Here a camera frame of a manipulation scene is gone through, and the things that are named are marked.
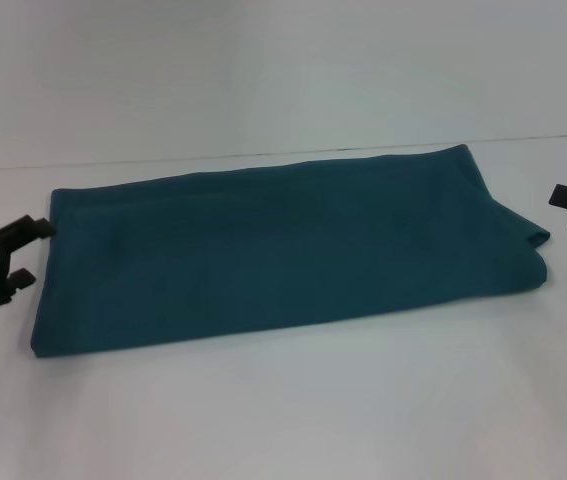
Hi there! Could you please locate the teal t-shirt with white print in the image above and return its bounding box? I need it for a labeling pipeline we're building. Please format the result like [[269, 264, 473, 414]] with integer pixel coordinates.
[[30, 143, 552, 360]]

